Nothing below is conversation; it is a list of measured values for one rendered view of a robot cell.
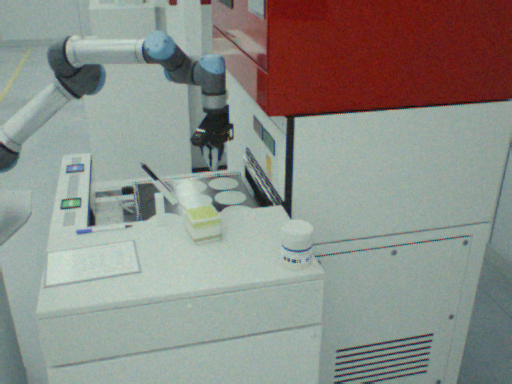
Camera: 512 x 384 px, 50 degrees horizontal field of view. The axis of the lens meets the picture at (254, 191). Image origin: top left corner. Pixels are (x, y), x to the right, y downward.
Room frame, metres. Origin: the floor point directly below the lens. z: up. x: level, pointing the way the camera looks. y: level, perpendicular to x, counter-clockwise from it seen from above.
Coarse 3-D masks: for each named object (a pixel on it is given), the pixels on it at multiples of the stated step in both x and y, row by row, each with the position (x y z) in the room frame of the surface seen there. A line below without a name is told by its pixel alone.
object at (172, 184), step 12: (180, 180) 1.69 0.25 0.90; (204, 180) 1.69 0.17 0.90; (240, 180) 1.69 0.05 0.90; (144, 192) 1.60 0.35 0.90; (156, 192) 1.60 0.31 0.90; (180, 192) 1.60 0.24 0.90; (204, 192) 1.60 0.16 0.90; (216, 192) 1.60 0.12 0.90; (144, 204) 1.51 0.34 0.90; (168, 204) 1.51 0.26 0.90; (216, 204) 1.51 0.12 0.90; (228, 204) 1.51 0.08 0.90; (240, 204) 1.51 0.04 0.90; (252, 204) 1.51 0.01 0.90; (144, 216) 1.43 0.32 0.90; (180, 216) 1.43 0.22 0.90
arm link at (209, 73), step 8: (208, 56) 1.63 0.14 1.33; (216, 56) 1.63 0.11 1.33; (200, 64) 1.62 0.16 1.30; (208, 64) 1.60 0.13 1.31; (216, 64) 1.60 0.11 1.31; (224, 64) 1.63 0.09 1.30; (200, 72) 1.62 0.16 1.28; (208, 72) 1.60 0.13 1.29; (216, 72) 1.60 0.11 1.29; (224, 72) 1.62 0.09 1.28; (200, 80) 1.62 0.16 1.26; (208, 80) 1.60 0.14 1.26; (216, 80) 1.60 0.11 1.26; (224, 80) 1.62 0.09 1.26; (208, 88) 1.60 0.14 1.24; (216, 88) 1.60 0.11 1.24; (224, 88) 1.62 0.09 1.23
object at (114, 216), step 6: (108, 210) 1.51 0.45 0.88; (114, 210) 1.51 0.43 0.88; (120, 210) 1.51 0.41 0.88; (96, 216) 1.47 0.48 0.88; (102, 216) 1.47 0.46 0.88; (108, 216) 1.47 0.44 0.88; (114, 216) 1.47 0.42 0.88; (120, 216) 1.47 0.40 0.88; (96, 222) 1.43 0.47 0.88; (102, 222) 1.43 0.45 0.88; (108, 222) 1.43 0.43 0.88; (114, 222) 1.43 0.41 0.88; (120, 222) 1.43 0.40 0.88
